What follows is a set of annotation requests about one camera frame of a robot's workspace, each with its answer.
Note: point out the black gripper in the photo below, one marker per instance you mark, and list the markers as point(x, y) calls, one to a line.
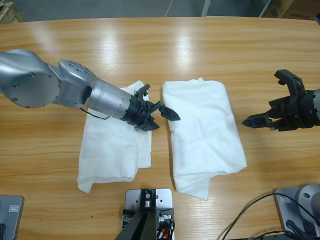
point(302, 112)
point(140, 112)

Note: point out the white T-shirt with black print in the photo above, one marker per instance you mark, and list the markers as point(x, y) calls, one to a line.
point(200, 140)

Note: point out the white mounting block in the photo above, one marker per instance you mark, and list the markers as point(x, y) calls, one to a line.
point(165, 197)

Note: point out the white metal leg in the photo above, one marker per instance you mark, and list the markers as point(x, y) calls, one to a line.
point(265, 7)
point(206, 7)

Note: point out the cardboard box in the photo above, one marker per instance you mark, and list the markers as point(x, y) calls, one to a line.
point(300, 7)

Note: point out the wooden pallet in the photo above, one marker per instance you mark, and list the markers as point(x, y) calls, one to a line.
point(10, 12)

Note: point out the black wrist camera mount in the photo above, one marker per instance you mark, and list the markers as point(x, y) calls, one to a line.
point(143, 90)

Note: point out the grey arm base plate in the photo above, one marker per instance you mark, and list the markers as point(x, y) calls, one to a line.
point(283, 212)
point(12, 222)

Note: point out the dark camera post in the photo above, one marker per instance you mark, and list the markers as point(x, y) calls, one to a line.
point(142, 225)

